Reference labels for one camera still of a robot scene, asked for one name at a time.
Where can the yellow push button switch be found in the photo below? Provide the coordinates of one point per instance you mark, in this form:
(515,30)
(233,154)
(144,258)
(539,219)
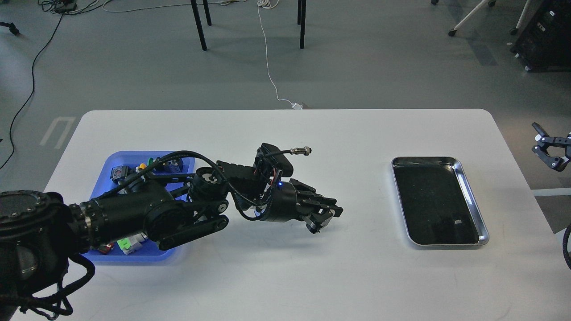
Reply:
(121,173)

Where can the red emergency stop button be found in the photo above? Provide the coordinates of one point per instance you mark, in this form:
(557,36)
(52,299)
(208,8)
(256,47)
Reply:
(105,249)

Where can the white chair base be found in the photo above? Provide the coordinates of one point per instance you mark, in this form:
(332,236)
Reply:
(490,4)

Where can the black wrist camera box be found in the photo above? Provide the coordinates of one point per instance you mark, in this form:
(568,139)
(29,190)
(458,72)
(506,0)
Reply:
(270,159)

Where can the black table leg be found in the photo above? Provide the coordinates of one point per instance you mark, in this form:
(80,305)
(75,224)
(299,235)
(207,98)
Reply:
(198,22)
(301,21)

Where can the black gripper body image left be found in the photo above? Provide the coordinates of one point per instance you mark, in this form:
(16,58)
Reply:
(286,202)

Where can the silver metal tray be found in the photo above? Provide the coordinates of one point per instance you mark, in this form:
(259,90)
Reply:
(438,206)

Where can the black equipment cart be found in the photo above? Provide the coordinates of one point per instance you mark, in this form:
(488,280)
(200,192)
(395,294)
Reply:
(544,45)

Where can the white green selector switch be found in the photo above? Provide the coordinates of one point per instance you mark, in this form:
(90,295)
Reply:
(131,244)

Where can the black table leg left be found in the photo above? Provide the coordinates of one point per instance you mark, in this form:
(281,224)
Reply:
(198,22)

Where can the blue plastic tray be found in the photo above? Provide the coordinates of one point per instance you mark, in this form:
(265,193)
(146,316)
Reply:
(149,251)

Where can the black table leg right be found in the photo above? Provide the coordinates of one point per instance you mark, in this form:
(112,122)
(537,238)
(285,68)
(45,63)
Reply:
(301,21)

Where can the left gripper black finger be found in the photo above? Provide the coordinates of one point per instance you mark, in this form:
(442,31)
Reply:
(309,201)
(316,221)

